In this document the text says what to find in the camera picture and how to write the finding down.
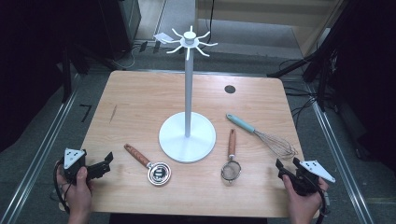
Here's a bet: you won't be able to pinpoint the white utensil rack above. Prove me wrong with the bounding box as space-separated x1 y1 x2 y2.
158 25 219 164

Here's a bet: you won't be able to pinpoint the person's left hand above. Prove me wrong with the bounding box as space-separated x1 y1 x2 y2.
56 160 94 217

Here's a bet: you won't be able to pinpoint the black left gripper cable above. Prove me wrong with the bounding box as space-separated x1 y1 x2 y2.
53 159 72 215

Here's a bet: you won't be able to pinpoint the dark cabinet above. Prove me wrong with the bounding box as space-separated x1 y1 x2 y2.
98 0 142 61

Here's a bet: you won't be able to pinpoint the white paper tag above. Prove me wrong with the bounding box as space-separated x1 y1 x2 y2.
152 32 174 45

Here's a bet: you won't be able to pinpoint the black hanging cable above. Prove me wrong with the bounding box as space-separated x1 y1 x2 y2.
205 0 217 45

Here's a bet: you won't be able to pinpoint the black floor cables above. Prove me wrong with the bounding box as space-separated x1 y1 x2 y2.
278 58 320 129

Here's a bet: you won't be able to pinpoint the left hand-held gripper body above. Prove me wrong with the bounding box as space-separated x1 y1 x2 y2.
63 147 94 184

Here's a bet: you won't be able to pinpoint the person's right hand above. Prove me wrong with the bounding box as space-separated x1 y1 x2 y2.
282 181 330 224

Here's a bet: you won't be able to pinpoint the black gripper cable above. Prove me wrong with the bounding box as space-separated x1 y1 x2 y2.
53 159 72 215
313 181 332 218

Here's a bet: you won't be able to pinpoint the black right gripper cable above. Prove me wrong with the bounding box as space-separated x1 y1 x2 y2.
313 181 332 218

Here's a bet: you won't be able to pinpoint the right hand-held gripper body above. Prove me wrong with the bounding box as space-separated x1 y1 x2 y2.
284 160 337 197

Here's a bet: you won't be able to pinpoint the whisk with teal handle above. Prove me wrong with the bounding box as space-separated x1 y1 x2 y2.
225 113 299 161

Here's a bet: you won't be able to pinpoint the wooden handled steel measuring cup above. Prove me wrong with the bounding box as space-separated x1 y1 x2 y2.
123 143 173 187

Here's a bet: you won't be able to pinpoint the black metal stand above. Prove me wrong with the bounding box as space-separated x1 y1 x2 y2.
266 18 344 113
59 43 94 105

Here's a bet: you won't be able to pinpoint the metal floor rail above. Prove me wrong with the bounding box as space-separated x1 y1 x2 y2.
0 88 79 224
306 83 375 224

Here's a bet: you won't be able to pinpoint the wooden handled mesh strainer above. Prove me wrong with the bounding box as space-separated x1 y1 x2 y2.
220 128 243 185

